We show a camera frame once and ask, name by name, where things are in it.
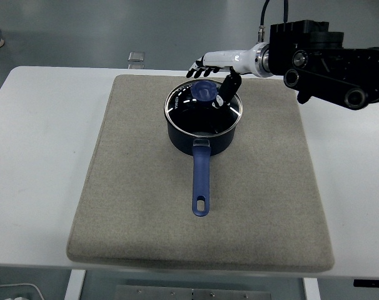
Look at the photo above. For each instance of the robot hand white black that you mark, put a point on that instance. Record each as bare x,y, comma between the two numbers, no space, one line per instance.
233,57

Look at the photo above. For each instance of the glass lid blue knob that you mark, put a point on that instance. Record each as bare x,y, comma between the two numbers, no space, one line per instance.
203,91

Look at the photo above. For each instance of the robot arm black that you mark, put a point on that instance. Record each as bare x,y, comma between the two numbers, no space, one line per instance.
321,62

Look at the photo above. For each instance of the metal floor socket cover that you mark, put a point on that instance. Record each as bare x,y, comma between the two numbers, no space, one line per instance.
136,56

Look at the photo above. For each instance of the beige fabric mat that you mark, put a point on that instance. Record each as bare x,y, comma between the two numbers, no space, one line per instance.
139,200

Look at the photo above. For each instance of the grey metal plate with screws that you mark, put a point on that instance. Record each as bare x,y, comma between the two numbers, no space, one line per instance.
192,293

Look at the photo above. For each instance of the white table leg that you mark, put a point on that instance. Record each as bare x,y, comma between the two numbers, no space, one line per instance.
312,290
74,286

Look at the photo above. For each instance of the black bar under table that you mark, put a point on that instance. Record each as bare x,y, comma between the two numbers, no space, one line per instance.
371,283

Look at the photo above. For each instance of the white rounded tray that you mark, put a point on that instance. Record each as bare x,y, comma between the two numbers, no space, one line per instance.
8,289

